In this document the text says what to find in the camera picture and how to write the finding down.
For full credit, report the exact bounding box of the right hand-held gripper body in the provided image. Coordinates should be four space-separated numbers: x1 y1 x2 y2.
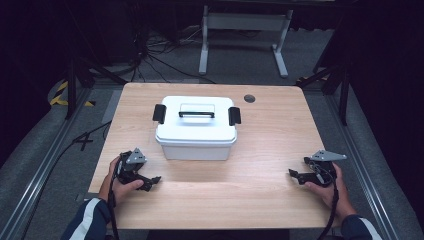
303 149 348 188

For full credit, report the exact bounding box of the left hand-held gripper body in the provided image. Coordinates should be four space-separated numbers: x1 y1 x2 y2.
114 147 150 186

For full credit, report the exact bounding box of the white plastic storage box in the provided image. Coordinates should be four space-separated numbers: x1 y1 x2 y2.
156 139 236 162

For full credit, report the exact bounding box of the black box latch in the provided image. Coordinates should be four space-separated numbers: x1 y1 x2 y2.
228 106 242 127
152 103 167 125

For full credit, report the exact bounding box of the white box lid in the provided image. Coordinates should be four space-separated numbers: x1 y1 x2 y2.
155 95 238 146

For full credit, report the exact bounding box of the person's right hand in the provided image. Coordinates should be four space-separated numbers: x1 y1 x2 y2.
304 163 357 220

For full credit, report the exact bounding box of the person's left hand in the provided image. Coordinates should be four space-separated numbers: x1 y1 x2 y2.
98 156 145 205

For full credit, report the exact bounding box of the black tripod stand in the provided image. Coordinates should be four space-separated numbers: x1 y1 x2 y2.
295 63 352 127
64 54 128 120

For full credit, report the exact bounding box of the yellow black floor tape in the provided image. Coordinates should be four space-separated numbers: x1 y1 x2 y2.
49 80 96 108

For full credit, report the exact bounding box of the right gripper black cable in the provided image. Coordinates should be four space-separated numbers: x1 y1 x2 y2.
314 164 340 240

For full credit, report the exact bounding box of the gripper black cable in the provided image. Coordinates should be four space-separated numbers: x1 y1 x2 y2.
107 162 122 240
314 164 340 240

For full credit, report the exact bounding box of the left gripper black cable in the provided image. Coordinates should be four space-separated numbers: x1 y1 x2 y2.
107 162 122 240

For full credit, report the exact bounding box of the grey metal floor rail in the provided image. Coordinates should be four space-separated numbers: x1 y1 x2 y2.
0 85 95 240
324 94 407 240

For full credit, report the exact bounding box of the black floor cable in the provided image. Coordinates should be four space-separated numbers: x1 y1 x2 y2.
19 120 113 240

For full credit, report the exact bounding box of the bundle of black cables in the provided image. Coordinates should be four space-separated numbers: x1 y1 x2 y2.
129 24 218 85

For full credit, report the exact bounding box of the white metal desk frame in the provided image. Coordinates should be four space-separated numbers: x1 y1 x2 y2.
198 4 294 79

